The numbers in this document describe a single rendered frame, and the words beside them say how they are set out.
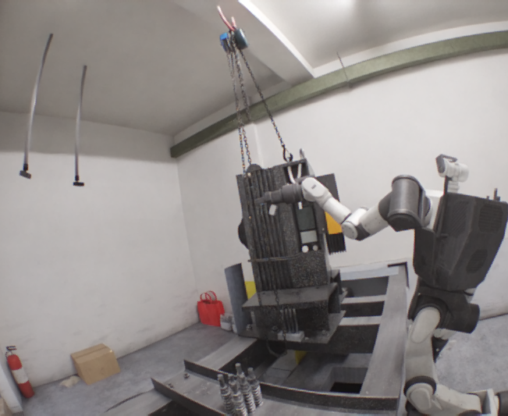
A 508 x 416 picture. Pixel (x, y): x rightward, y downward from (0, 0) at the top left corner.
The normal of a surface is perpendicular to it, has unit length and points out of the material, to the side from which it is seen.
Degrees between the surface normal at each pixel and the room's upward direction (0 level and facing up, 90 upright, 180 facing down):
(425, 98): 90
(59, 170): 90
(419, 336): 90
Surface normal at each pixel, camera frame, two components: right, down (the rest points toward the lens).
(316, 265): -0.33, -0.01
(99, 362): 0.83, -0.18
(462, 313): -0.59, 0.05
